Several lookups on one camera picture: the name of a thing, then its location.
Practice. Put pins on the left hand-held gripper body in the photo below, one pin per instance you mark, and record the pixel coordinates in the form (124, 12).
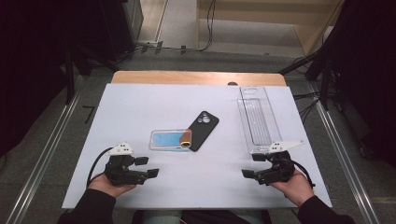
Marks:
(120, 171)

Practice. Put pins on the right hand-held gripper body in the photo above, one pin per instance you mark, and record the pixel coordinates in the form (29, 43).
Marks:
(278, 169)

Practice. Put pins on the blue clear phone case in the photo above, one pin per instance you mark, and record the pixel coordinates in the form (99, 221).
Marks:
(168, 140)

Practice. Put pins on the clear plastic rack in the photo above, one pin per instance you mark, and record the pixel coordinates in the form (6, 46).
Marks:
(258, 121)

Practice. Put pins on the black phone case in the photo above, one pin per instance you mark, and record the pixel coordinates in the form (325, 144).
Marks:
(204, 126)

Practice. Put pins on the person's left hand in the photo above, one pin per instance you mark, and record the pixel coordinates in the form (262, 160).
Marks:
(104, 185)

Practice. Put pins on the person's right hand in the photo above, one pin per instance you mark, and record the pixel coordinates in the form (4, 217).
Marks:
(295, 188)

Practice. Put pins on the small dark round object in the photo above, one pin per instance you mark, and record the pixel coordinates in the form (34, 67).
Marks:
(232, 83)

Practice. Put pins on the wooden table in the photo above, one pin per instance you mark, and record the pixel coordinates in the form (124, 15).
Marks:
(186, 77)

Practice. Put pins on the black metal stand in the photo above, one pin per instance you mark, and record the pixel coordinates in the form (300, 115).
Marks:
(299, 63)

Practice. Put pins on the dark cabinet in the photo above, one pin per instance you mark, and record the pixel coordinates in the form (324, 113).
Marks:
(121, 28)

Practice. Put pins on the light wooden shelf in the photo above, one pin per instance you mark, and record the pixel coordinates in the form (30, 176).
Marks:
(264, 18)

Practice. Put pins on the metal floor rail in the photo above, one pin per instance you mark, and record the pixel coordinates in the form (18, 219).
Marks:
(43, 155)
(342, 155)

